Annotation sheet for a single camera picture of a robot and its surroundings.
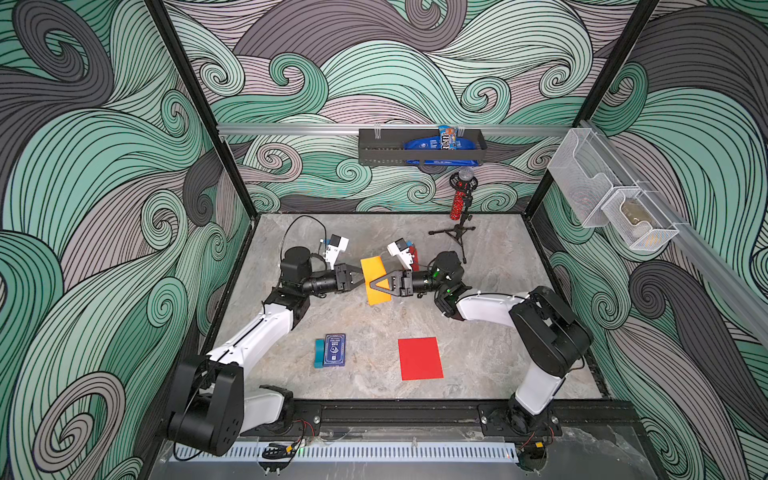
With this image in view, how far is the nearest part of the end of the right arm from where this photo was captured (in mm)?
701

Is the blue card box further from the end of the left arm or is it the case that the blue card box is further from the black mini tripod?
the black mini tripod

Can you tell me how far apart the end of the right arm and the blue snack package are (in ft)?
1.41

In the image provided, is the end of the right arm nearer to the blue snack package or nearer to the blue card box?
the blue card box

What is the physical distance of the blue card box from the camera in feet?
2.73

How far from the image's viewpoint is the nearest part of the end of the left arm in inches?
26.9
